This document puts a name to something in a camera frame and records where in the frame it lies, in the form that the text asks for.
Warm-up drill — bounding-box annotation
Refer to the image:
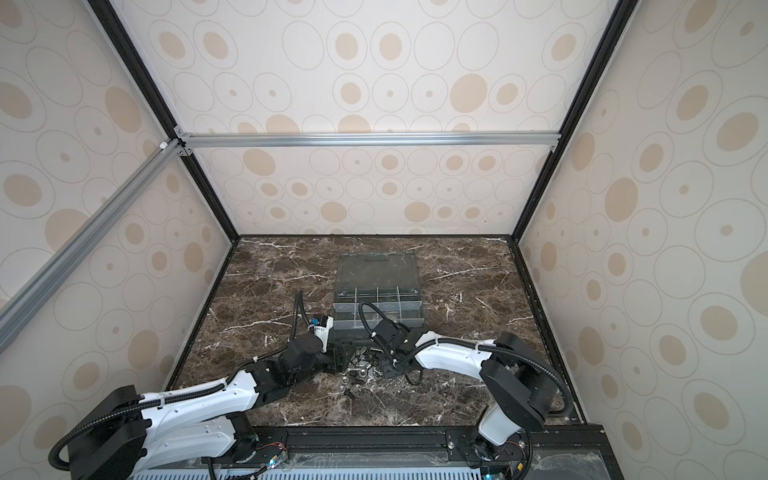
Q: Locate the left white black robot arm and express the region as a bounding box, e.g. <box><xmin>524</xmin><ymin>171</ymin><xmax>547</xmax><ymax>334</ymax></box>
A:
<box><xmin>48</xmin><ymin>295</ymin><xmax>335</xmax><ymax>479</ymax></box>

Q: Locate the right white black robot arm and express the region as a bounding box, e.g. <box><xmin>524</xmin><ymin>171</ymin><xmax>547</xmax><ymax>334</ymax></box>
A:
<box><xmin>358</xmin><ymin>302</ymin><xmax>574</xmax><ymax>447</ymax></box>

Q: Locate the pile of screws and nuts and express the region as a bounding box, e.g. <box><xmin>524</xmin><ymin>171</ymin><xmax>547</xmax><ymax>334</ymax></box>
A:
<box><xmin>338</xmin><ymin>350</ymin><xmax>384</xmax><ymax>400</ymax></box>

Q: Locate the clear plastic compartment organizer box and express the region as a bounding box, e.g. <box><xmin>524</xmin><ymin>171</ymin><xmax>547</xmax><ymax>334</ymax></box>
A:
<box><xmin>329</xmin><ymin>252</ymin><xmax>425</xmax><ymax>346</ymax></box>

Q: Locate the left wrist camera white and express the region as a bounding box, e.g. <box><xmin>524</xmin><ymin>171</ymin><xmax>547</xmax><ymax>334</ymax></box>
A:
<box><xmin>309</xmin><ymin>315</ymin><xmax>334</xmax><ymax>353</ymax></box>

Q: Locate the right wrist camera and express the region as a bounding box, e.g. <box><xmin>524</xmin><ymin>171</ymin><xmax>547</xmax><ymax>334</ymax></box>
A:
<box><xmin>373</xmin><ymin>319</ymin><xmax>410</xmax><ymax>351</ymax></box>

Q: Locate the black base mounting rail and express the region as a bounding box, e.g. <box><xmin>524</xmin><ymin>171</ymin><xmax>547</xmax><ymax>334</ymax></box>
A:
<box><xmin>106</xmin><ymin>423</ymin><xmax>625</xmax><ymax>480</ymax></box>

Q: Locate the horizontal aluminium frame bar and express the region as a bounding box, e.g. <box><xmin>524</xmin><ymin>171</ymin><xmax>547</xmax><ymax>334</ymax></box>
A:
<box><xmin>181</xmin><ymin>131</ymin><xmax>560</xmax><ymax>148</ymax></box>

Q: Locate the left diagonal aluminium frame bar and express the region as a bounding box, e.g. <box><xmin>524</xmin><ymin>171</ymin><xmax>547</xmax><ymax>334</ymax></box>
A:
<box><xmin>1</xmin><ymin>139</ymin><xmax>182</xmax><ymax>350</ymax></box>

